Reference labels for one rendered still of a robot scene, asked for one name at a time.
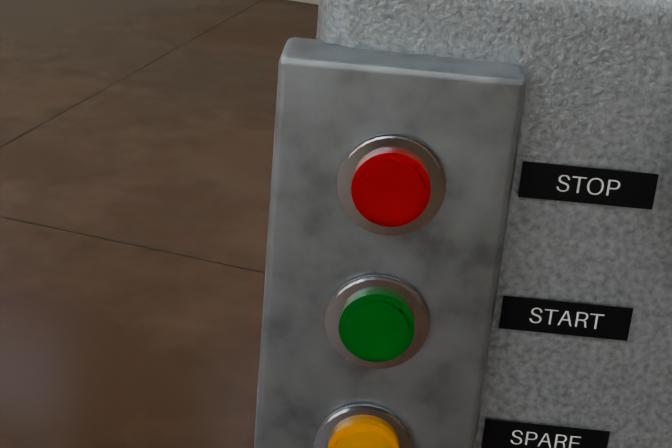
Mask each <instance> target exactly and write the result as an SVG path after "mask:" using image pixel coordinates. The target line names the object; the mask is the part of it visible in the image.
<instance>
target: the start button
mask: <svg viewBox="0 0 672 448"><path fill-rule="evenodd" d="M414 326H415V322H414V317H413V314H412V312H411V309H410V308H409V306H408V305H407V304H406V303H405V302H404V301H403V300H402V299H401V298H399V297H398V296H396V295H394V294H392V293H389V292H385V291H375V290H373V291H367V292H363V293H361V294H358V295H356V296H355V297H353V298H352V299H351V300H350V301H348V302H347V304H346V305H345V306H344V308H343V310H342V312H341V314H340V319H339V335H340V338H341V340H342V342H343V344H344V346H345V347H346V348H347V350H349V351H350V352H351V353H352V354H353V355H355V356H357V357H358V358H361V359H363V360H366V361H371V362H383V361H388V360H391V359H394V358H396V357H398V356H399V355H401V354H402V353H403V352H404V351H406V350H407V348H408V347H409V346H410V344H411V342H412V340H413V336H414Z"/></svg>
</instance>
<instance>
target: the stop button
mask: <svg viewBox="0 0 672 448"><path fill-rule="evenodd" d="M351 195H352V199H353V202H354V204H355V206H356V208H357V210H358V211H359V212H360V214H362V215H363V216H364V217H365V218H366V219H367V220H369V221H371V222H372V223H375V224H377V225H381V226H386V227H396V226H402V225H405V224H408V223H410V222H412V221H413V220H415V219H416V218H418V217H419V216H420V215H421V214H422V213H423V211H424V210H425V208H426V207H427V205H428V202H429V199H430V195H431V183H430V178H429V175H428V172H427V170H426V169H425V167H424V166H423V164H422V163H421V162H420V161H419V160H418V159H417V158H415V157H414V156H412V155H411V154H408V153H406V152H403V151H399V150H383V151H379V152H376V153H373V154H371V155H370V156H368V157H367V158H365V159H364V160H363V161H362V162H361V163H360V164H359V166H358V167H357V168H356V170H355V173H354V175H353V179H352V184H351Z"/></svg>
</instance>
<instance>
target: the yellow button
mask: <svg viewBox="0 0 672 448"><path fill-rule="evenodd" d="M328 448H400V447H399V442H398V440H397V438H396V436H395V435H394V433H393V432H392V431H391V430H390V429H389V428H388V427H386V426H385V425H383V424H381V423H379V422H376V421H374V420H368V419H357V420H352V421H349V422H346V423H344V424H343V425H341V426H339V427H338V428H337V429H336V430H335V431H334V432H333V434H332V435H331V437H330V439H329V442H328Z"/></svg>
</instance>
